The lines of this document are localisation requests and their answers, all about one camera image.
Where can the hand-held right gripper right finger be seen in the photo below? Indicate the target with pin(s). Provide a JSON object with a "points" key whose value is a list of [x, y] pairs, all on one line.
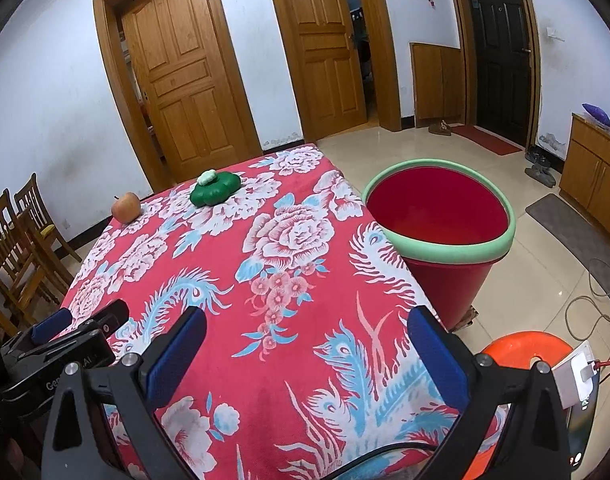
{"points": [[437, 355]]}

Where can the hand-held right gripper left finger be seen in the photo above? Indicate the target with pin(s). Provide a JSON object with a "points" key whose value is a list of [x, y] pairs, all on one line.
{"points": [[177, 355]]}

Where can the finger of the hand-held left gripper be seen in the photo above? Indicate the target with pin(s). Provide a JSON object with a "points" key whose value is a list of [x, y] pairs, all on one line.
{"points": [[112, 316], [52, 323]]}

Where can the red bin with green rim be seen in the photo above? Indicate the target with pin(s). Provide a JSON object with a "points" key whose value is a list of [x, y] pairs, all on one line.
{"points": [[435, 210]]}

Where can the orange plastic stool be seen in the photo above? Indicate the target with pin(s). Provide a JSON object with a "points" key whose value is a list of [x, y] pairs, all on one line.
{"points": [[515, 347]]}

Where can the red apple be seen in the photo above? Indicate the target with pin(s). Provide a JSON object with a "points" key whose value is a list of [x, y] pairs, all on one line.
{"points": [[126, 208]]}

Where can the wooden chair with yellow cushion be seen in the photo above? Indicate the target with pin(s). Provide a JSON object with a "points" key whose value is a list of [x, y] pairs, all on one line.
{"points": [[40, 210]]}

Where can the white power strip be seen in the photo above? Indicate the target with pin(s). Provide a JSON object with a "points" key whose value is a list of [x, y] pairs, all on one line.
{"points": [[567, 385]]}

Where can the white charger plug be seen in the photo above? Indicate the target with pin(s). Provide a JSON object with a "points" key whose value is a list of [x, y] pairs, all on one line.
{"points": [[585, 371]]}

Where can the red floral tablecloth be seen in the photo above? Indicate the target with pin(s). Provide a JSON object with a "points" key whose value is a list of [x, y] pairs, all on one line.
{"points": [[285, 240]]}

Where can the green pumpkin-shaped container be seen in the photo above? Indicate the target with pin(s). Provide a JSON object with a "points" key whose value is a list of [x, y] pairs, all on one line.
{"points": [[217, 192]]}

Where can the grey floor mat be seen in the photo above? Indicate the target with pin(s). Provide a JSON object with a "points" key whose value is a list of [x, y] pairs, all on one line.
{"points": [[575, 230]]}

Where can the grey shoe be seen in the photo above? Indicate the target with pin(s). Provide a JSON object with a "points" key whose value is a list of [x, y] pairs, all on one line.
{"points": [[541, 175], [536, 156]]}

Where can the red doormat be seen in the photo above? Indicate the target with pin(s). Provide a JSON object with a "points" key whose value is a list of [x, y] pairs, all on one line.
{"points": [[485, 140]]}

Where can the brown shoe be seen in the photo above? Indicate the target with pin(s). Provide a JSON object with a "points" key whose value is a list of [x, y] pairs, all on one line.
{"points": [[440, 128]]}

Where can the wooden cabinet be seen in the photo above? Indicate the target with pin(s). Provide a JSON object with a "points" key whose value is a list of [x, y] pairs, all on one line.
{"points": [[595, 180]]}

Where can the wooden door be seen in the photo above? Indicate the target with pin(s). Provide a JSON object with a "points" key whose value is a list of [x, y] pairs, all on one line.
{"points": [[325, 45], [180, 75]]}

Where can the purple bag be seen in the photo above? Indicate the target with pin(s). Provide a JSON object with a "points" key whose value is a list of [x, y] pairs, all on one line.
{"points": [[600, 116]]}

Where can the dark metal door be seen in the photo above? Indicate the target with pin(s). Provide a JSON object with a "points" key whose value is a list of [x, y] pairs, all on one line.
{"points": [[495, 50]]}

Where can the wooden wall panel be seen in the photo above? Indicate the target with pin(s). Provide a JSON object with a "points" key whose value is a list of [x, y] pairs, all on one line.
{"points": [[435, 85]]}

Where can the white wall socket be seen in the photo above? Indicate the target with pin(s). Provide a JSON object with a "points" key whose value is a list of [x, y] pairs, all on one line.
{"points": [[555, 33]]}

